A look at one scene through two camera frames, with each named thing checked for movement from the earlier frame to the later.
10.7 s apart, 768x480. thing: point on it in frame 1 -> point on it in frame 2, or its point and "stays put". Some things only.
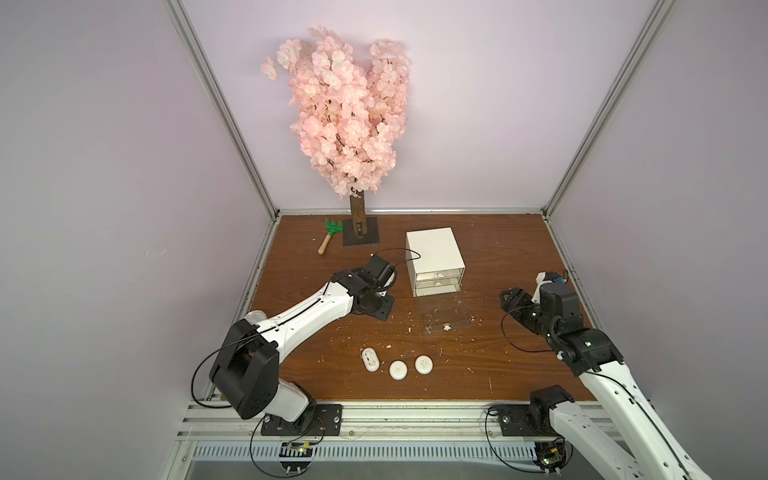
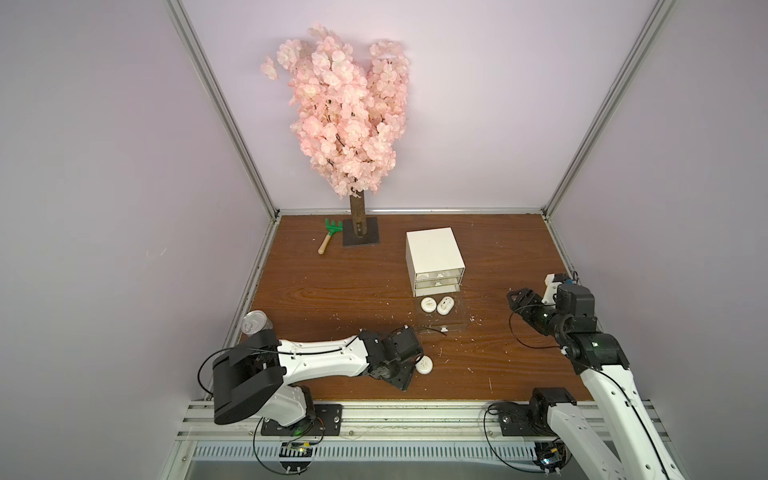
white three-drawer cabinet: [435, 262] stays put
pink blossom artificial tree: [350, 121] stays put
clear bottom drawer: [441, 313] stays put
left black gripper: [387, 306] -> [405, 378]
